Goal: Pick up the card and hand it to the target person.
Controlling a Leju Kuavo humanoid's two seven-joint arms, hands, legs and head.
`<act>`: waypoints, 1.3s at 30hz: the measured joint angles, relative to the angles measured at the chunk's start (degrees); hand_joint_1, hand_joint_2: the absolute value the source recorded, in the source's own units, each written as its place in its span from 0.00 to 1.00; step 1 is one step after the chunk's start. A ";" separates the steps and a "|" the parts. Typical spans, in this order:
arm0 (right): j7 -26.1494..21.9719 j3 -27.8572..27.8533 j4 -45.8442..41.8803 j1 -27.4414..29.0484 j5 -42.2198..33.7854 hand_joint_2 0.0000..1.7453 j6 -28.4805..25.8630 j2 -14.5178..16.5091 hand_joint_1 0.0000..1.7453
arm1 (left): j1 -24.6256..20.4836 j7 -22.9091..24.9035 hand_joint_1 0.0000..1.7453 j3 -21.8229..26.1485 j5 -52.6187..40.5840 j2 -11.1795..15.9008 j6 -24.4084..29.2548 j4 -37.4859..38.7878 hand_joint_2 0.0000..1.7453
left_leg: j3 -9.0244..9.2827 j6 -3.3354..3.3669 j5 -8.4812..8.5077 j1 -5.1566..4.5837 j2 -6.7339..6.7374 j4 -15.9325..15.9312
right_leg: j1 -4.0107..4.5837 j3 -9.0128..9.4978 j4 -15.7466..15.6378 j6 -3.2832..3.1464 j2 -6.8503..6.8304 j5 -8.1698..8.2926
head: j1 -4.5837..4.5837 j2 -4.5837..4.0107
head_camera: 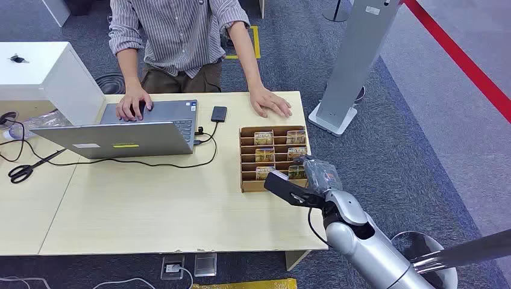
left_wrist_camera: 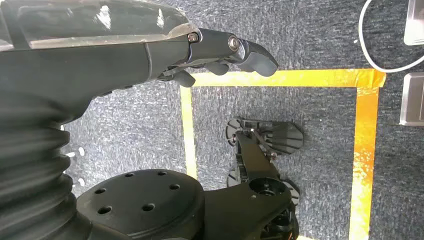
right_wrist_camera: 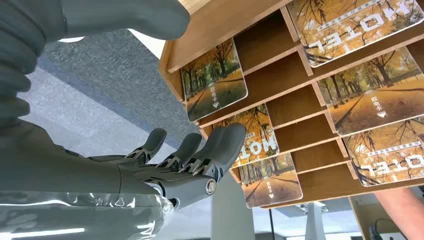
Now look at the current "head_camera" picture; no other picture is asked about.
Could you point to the person's right hand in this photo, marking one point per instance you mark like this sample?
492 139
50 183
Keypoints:
131 101

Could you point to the floor socket with plug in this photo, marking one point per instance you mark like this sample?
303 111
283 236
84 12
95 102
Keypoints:
172 267

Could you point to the round chrome base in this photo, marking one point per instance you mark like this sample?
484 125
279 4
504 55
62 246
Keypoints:
423 243

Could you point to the wooden table leg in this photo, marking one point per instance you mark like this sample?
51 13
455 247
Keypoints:
296 259

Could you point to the black round tape roll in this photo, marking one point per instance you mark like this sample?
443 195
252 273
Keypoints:
7 119

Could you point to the closed floor socket lid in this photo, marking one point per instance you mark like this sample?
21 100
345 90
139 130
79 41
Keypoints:
205 265

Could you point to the person's left hand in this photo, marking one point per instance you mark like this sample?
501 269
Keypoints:
268 101

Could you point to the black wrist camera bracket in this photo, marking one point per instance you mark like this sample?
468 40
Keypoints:
287 190

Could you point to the chrome pole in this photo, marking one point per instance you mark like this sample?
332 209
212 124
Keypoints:
467 251

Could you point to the white cabinet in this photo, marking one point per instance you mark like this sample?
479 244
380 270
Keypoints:
52 75

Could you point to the black key bunch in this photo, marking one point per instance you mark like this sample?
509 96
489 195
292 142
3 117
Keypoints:
18 59

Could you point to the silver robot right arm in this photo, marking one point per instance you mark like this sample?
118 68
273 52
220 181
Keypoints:
367 247

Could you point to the yellow floor strip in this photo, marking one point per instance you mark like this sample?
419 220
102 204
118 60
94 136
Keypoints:
247 284

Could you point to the black portable drive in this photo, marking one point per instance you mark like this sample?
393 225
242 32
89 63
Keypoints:
218 114

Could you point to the person's right forearm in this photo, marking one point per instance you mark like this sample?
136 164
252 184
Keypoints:
128 68

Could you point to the silver kiosk stand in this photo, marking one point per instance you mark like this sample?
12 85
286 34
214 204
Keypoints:
351 64

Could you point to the black stanchion base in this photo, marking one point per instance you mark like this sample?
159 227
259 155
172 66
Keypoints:
336 15

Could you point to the clear plastic bag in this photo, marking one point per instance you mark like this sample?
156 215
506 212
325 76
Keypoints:
44 121

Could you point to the white furniture block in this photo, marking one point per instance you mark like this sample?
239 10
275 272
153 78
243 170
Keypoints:
56 10

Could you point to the printed hotel card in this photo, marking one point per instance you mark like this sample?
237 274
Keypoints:
296 152
295 137
296 172
263 172
264 155
263 138

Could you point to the person's left forearm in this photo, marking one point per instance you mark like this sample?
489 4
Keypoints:
245 56

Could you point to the red floor tape line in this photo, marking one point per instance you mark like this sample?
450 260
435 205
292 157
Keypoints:
463 60

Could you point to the wooden card holder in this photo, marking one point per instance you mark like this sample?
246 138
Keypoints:
247 159

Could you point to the person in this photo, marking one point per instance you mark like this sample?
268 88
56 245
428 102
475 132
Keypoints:
179 36

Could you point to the black scissors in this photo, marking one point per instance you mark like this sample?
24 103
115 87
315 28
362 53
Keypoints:
24 170

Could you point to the grey laptop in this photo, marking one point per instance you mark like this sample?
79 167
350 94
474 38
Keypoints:
119 139

